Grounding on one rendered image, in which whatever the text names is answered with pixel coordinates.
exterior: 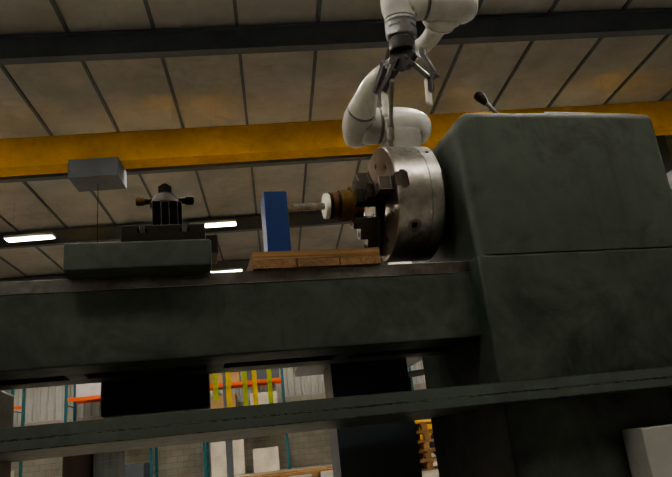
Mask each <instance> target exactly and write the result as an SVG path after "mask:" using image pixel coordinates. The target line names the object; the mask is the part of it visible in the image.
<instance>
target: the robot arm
mask: <svg viewBox="0 0 672 477"><path fill-rule="evenodd" d="M380 4H381V11H382V15H383V17H384V22H385V23H384V25H385V34H386V40H387V41H388V42H389V53H390V58H389V59H387V60H385V61H384V60H383V59H382V60H380V65H378V66H377V67H376V68H374V69H373V70H372V71H371V72H370V73H369V74H368V75H367V76H366V77H365V79H364V80H363V81H362V83H361V84H360V86H359V88H358V90H357V92H356V93H355V95H354V97H353V98H352V100H351V101H350V103H349V105H348V107H347V109H346V111H345V114H344V117H343V122H342V133H343V138H344V141H345V143H346V145H348V146H349V147H351V148H355V149H356V148H361V147H364V146H365V145H371V144H381V147H389V142H388V141H387V135H386V121H385V120H386V119H387V118H388V114H389V103H388V94H386V92H387V90H388V88H389V82H390V79H394V78H395V76H396V75H398V74H399V73H400V72H403V71H405V70H410V68H412V67H414V68H415V69H416V70H417V71H418V72H419V73H421V74H422V75H423V76H424V77H425V78H426V79H424V87H425V99H426V104H427V105H429V106H433V102H432V92H434V80H435V79H436V78H439V77H440V74H439V73H438V71H437V70H436V68H435V67H434V65H433V64H432V62H431V61H430V59H429V58H428V56H427V53H428V52H429V51H430V50H431V49H433V48H434V47H435V46H436V44H437V43H438V42H439V41H440V39H441V38H442V37H443V35H444V34H448V33H450V32H452V31H453V29H454V28H456V27H458V26H459V25H460V24H465V23H467V22H469V21H471V20H472V19H474V17H475V16H476V14H477V11H478V0H380ZM416 21H422V22H423V24H424V25H425V30H424V32H423V34H422V35H421V36H420V37H419V38H418V39H416V40H415V38H416V37H417V28H416ZM420 58H422V60H423V61H424V63H425V64H426V66H427V67H428V69H429V70H430V72H431V73H432V74H430V75H429V74H428V73H427V72H426V71H425V70H424V69H422V68H421V67H420V66H419V65H418V64H417V63H415V62H416V61H417V60H418V59H420ZM378 95H379V104H380V105H381V106H382V108H377V99H378ZM393 122H394V135H395V140H394V147H420V146H421V145H422V144H424V143H425V142H426V141H427V140H428V139H429V137H430V135H431V121H430V119H429V117H428V116H427V115H426V114H425V113H423V112H421V111H418V110H416V109H412V108H405V107H393Z"/></svg>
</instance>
